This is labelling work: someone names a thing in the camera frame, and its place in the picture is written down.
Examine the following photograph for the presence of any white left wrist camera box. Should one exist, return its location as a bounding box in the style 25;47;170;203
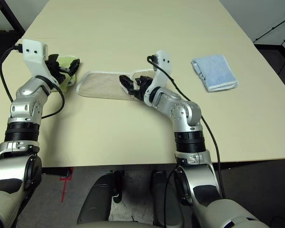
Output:
21;39;62;86

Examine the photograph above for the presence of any side table with black frame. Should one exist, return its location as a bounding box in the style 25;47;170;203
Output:
0;0;26;36

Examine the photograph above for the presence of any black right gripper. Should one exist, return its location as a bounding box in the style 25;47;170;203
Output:
119;75;154;102

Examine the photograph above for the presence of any dark grey robot right leg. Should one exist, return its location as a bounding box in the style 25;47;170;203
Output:
152;171;185;226

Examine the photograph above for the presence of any dark grey robot left leg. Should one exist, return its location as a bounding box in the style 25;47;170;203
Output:
76;175;123;225

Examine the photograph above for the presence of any black left wrist camera cable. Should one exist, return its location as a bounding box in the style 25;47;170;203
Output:
0;44;65;119

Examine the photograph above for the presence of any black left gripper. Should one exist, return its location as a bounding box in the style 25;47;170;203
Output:
45;54;81;84

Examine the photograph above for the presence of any folded light blue towel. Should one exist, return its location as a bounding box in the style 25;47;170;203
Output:
191;54;238;93

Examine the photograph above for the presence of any dark grey robot leg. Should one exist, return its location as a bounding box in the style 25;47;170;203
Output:
152;171;185;226
76;175;123;225

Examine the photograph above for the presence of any beige robot torso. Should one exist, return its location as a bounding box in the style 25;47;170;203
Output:
73;219;193;228

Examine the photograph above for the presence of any beige towel with white trim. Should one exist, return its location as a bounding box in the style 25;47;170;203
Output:
76;68;157;102

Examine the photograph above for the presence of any folded green towel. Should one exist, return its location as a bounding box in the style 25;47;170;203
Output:
49;55;81;94

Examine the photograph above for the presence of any black table foot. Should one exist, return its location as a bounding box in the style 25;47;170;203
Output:
41;167;71;178

